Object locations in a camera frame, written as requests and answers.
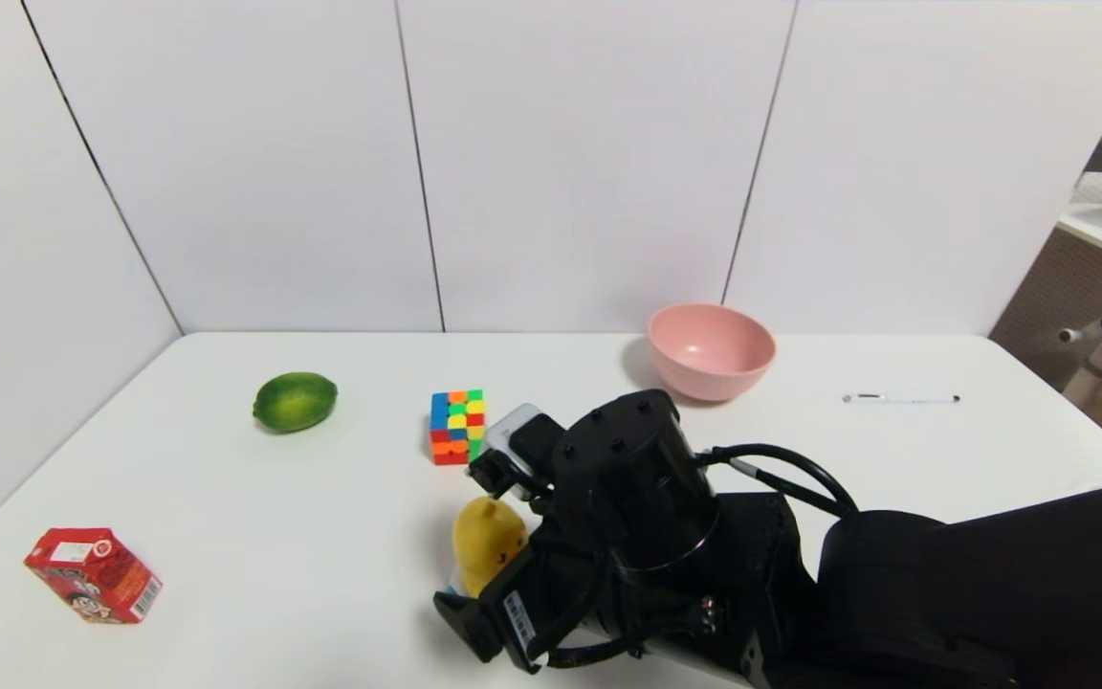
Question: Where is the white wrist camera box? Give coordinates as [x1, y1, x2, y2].
[468, 403, 567, 501]

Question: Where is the green lime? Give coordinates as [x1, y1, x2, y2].
[253, 371, 339, 433]

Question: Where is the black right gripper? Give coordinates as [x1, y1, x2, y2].
[432, 533, 611, 675]

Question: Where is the black cable with silver plug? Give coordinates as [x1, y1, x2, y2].
[726, 457, 844, 519]

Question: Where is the multicoloured puzzle cube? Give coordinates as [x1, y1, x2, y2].
[430, 389, 488, 467]

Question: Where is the red milk carton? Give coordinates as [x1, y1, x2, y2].
[24, 526, 164, 625]

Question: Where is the thick black cable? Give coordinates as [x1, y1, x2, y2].
[700, 443, 861, 518]

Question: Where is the white pen with black cap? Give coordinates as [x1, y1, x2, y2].
[843, 392, 961, 406]

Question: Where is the pink bowl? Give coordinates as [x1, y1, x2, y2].
[648, 303, 778, 403]

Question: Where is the yellow duck toy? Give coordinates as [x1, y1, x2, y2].
[446, 496, 530, 600]

